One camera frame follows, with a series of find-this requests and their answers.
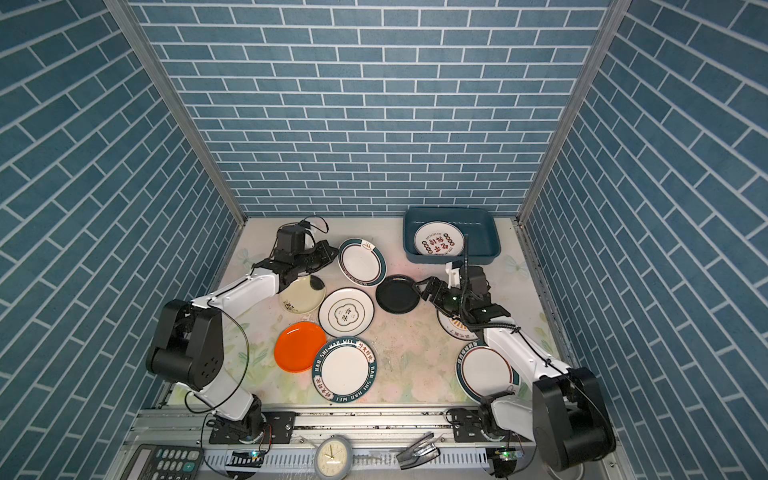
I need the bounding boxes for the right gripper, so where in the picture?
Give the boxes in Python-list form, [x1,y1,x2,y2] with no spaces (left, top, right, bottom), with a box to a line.
[414,275,471,317]

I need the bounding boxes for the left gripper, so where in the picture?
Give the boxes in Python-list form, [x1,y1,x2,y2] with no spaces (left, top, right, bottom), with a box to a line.
[291,239,340,275]

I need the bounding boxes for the green red rim plate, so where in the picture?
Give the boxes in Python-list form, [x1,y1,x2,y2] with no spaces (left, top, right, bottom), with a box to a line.
[455,341,521,403]

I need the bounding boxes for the small green rim plate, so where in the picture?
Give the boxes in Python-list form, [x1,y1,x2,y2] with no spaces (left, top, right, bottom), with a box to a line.
[338,238,387,287]

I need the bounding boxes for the white plate red characters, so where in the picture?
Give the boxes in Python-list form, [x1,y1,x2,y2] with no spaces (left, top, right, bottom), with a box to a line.
[414,221,465,256]

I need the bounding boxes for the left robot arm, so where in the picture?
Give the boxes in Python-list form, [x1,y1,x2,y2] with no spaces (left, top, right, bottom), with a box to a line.
[146,219,339,444]

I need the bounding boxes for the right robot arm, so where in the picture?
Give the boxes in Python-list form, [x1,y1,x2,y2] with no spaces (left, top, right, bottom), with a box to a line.
[413,261,617,472]

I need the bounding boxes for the teal plastic bin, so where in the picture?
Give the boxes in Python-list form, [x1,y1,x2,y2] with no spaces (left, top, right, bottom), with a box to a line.
[403,207,501,265]

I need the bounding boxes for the orange sunburst plate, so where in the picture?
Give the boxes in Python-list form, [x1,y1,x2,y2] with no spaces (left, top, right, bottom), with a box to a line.
[436,310,478,342]

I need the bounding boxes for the cream plate with dark spot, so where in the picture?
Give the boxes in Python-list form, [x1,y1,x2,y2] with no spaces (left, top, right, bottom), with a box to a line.
[278,275,326,314]

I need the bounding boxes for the black plate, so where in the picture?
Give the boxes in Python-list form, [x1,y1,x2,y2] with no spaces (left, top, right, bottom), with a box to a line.
[375,275,421,315]

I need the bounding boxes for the white plate flower outline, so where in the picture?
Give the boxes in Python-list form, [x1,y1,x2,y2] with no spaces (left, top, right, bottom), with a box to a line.
[318,287,375,337]

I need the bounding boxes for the green rim lettered plate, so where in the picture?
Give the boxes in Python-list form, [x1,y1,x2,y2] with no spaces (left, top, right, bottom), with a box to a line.
[312,336,378,403]

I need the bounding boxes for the black stapler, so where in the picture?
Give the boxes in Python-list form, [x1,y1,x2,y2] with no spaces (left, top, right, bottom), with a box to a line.
[396,432,441,470]

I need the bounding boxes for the white analog clock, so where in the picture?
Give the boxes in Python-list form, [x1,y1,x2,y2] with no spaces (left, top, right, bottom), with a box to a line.
[313,436,353,480]

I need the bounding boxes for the black calculator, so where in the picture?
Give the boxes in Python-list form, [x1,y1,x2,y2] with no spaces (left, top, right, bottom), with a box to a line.
[120,444,203,480]

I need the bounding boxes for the aluminium rail base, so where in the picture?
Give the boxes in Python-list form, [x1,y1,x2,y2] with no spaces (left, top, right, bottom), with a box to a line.
[125,404,619,475]

